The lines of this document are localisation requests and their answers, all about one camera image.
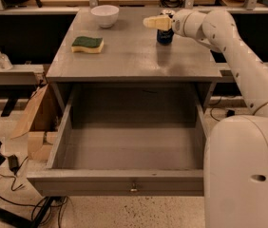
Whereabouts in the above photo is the brown cardboard box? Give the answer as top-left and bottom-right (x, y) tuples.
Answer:
(10, 85), (62, 161)

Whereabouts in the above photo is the blue pepsi can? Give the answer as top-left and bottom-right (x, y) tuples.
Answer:
(157, 9), (175, 46)

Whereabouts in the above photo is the black power adapter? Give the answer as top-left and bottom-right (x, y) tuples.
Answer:
(226, 109), (235, 117)
(8, 155), (19, 173)

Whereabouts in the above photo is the black power adapter left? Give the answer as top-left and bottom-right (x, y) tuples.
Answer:
(8, 155), (19, 173)

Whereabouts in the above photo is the open grey top drawer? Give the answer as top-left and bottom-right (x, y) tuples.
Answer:
(28, 84), (206, 197)

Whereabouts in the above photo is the grey cabinet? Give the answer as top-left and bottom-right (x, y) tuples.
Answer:
(46, 7), (223, 112)

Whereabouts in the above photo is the black power adapter right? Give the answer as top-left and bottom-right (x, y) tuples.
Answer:
(226, 109), (235, 117)

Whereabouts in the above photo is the white ceramic bowl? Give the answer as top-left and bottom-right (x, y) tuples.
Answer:
(90, 5), (119, 29)

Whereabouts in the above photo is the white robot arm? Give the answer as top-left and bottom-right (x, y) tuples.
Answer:
(144, 9), (268, 228)

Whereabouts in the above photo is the clear sanitizer bottle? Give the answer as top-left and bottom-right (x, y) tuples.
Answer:
(0, 51), (13, 70)

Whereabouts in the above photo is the green and yellow sponge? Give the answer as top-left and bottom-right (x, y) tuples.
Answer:
(71, 36), (104, 54)

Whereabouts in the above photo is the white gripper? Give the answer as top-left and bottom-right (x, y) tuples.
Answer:
(143, 9), (206, 38)

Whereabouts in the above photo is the grey shelf left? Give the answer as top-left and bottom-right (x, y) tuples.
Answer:
(0, 65), (47, 86)

